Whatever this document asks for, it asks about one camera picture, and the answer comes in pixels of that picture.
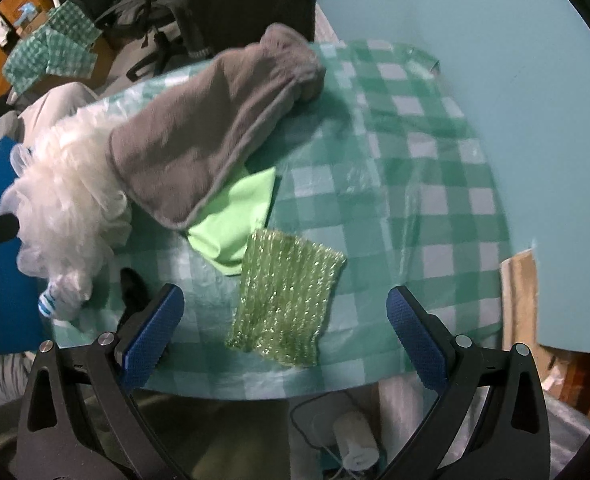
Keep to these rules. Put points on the white mesh bath pouf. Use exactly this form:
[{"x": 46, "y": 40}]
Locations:
[{"x": 70, "y": 208}]

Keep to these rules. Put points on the green checkered plastic tablecloth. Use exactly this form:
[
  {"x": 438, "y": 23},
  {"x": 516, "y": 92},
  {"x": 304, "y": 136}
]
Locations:
[{"x": 383, "y": 168}]

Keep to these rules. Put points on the black office chair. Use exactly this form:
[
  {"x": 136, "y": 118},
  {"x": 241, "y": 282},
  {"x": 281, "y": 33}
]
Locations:
[{"x": 169, "y": 23}]

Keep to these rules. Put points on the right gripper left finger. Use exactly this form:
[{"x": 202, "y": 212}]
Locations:
[{"x": 56, "y": 438}]

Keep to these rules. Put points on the green checkered cloth on box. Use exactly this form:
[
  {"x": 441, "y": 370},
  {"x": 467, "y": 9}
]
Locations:
[{"x": 62, "y": 46}]

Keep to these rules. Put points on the blue cardboard box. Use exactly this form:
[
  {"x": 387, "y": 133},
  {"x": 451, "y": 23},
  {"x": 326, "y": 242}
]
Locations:
[{"x": 21, "y": 327}]

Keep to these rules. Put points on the white charger adapter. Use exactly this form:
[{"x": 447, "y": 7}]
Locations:
[{"x": 355, "y": 441}]

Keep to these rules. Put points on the grey fleece mitt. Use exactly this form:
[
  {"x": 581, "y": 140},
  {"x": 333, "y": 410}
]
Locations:
[{"x": 176, "y": 154}]

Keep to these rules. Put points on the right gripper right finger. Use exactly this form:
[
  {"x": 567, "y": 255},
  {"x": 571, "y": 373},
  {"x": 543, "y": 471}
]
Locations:
[{"x": 511, "y": 439}]

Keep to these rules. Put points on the green sparkly knitted cloth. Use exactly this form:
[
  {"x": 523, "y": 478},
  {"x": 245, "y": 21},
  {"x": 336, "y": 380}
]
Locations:
[{"x": 286, "y": 283}]

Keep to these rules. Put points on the lime green microfibre cloth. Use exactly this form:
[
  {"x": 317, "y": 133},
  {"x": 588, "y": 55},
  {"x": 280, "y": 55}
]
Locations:
[{"x": 221, "y": 231}]

